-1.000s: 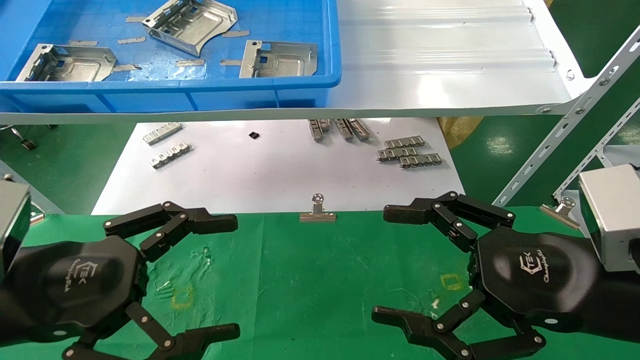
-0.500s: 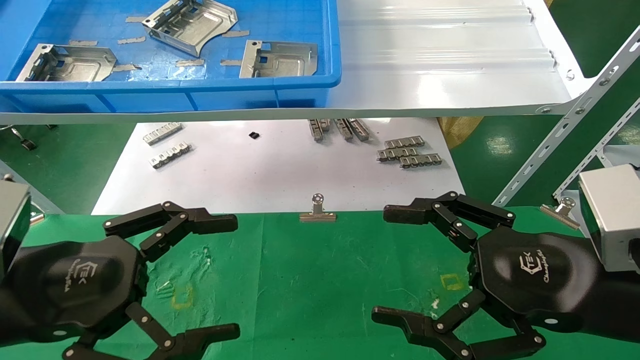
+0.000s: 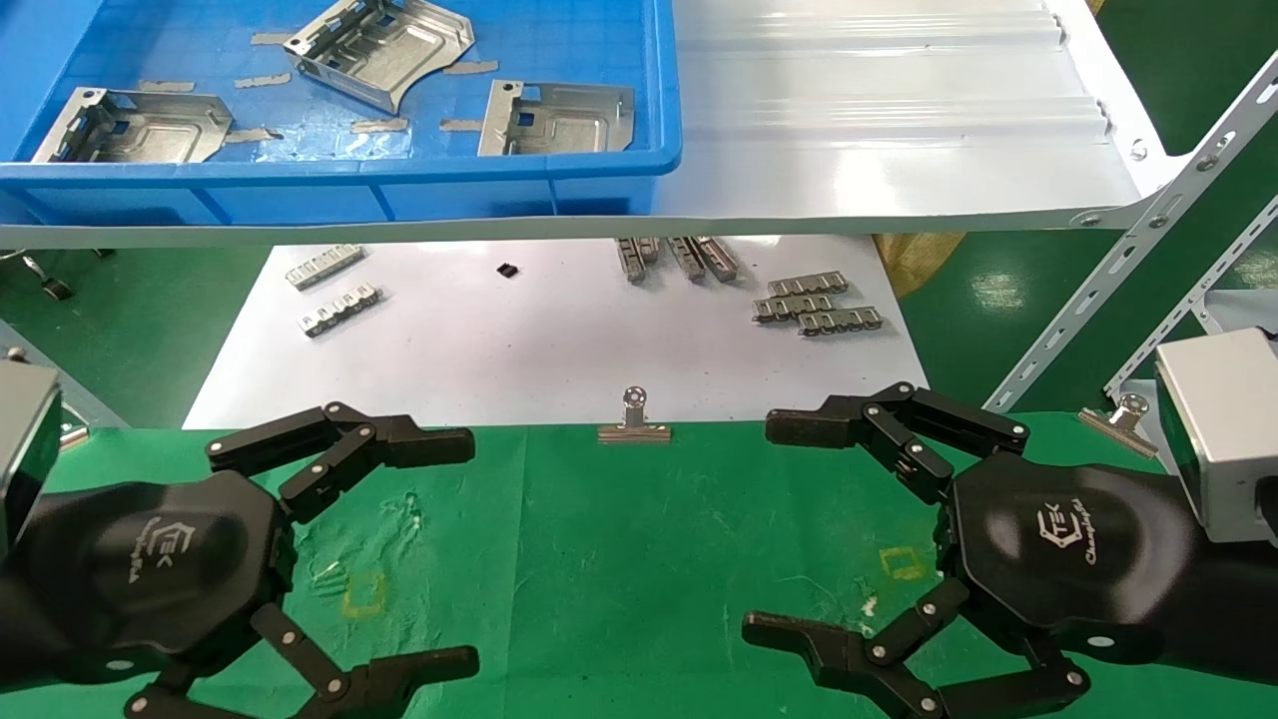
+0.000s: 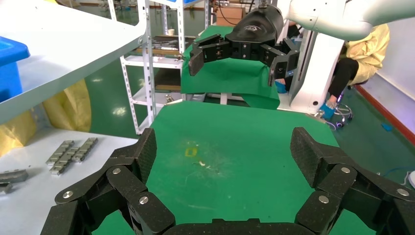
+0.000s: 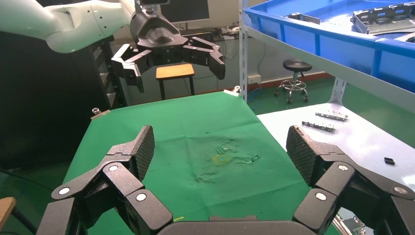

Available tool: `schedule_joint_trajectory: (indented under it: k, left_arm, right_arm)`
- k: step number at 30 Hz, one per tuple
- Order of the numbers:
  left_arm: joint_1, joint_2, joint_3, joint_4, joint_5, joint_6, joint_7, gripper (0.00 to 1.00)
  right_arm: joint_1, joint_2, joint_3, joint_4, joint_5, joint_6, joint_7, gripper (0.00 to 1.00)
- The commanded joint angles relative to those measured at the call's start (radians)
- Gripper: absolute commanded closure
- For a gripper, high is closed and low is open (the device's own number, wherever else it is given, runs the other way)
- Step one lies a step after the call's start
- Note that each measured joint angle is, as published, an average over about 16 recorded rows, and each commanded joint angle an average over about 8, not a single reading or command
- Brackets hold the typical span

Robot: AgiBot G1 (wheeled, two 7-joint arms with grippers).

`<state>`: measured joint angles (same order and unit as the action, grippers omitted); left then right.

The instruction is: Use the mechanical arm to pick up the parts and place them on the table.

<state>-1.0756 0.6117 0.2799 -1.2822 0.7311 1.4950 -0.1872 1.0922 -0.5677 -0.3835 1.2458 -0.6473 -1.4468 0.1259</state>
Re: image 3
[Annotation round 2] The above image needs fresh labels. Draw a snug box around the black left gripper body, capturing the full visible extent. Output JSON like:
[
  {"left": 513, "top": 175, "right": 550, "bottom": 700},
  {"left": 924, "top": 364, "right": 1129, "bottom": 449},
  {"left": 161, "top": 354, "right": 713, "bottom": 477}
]
[{"left": 0, "top": 467, "right": 298, "bottom": 692}]

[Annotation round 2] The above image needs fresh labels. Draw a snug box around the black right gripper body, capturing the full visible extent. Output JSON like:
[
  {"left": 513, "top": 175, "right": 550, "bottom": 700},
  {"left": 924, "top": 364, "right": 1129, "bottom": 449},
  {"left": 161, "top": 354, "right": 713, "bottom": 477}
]
[{"left": 939, "top": 454, "right": 1278, "bottom": 690}]

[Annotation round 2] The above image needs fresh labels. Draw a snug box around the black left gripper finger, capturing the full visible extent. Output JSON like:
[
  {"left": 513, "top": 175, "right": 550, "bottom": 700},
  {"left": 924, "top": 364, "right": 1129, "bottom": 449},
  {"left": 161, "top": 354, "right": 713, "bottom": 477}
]
[
  {"left": 207, "top": 401, "right": 476, "bottom": 525},
  {"left": 125, "top": 602, "right": 480, "bottom": 719}
]

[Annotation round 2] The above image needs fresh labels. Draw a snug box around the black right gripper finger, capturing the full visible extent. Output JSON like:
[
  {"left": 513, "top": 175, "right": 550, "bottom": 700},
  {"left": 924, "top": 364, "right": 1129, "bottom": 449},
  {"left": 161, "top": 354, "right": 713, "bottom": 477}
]
[
  {"left": 741, "top": 577, "right": 1091, "bottom": 719},
  {"left": 765, "top": 381, "right": 1031, "bottom": 505}
]

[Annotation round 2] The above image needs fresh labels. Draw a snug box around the silver stamped metal plate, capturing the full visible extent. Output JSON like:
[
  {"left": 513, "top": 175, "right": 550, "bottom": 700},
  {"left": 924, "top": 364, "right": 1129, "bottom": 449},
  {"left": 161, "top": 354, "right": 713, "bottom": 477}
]
[
  {"left": 284, "top": 0, "right": 476, "bottom": 114},
  {"left": 32, "top": 87, "right": 234, "bottom": 165},
  {"left": 477, "top": 80, "right": 636, "bottom": 158}
]

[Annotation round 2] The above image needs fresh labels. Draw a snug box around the yellow plastic bag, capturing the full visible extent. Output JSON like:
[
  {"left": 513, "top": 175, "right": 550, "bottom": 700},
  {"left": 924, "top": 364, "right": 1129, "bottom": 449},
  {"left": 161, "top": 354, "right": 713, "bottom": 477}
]
[{"left": 874, "top": 233, "right": 967, "bottom": 299}]

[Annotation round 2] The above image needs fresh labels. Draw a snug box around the large blue plastic bin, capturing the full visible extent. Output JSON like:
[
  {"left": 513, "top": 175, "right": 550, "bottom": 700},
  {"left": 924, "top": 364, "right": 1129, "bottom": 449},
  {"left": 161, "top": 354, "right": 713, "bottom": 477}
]
[{"left": 0, "top": 0, "right": 683, "bottom": 226}]

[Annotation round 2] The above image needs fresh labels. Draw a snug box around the white perforated shelf upright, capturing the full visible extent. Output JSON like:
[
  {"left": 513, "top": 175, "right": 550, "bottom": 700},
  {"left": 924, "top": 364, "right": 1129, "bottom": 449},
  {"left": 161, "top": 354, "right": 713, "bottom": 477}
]
[
  {"left": 983, "top": 50, "right": 1278, "bottom": 415},
  {"left": 1103, "top": 195, "right": 1278, "bottom": 400}
]

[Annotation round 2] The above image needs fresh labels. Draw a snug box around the white rack shelf board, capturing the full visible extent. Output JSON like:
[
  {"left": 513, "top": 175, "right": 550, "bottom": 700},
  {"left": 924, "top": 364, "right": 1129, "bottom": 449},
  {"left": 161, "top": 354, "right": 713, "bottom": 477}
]
[{"left": 1193, "top": 288, "right": 1278, "bottom": 337}]

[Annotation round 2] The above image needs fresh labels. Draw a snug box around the grey caster wheel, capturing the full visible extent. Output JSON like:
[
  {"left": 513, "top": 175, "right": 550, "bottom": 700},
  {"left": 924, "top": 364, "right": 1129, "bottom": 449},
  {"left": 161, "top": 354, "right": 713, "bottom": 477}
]
[{"left": 20, "top": 250, "right": 77, "bottom": 302}]

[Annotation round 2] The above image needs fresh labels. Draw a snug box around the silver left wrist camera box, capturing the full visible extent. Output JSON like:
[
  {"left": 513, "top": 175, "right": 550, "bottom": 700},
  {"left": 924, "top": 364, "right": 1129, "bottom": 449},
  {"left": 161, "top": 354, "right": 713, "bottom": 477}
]
[{"left": 0, "top": 359, "right": 63, "bottom": 560}]

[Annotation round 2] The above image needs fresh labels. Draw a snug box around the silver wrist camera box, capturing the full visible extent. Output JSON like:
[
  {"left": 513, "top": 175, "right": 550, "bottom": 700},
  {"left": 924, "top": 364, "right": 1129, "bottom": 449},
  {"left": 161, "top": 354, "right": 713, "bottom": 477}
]
[
  {"left": 1155, "top": 328, "right": 1278, "bottom": 545},
  {"left": 0, "top": 359, "right": 63, "bottom": 560}
]

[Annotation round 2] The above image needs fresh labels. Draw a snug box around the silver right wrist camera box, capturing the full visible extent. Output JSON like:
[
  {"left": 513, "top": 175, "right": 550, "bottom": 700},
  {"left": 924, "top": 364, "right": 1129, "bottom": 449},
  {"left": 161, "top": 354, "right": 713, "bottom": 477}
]
[{"left": 1155, "top": 328, "right": 1278, "bottom": 545}]

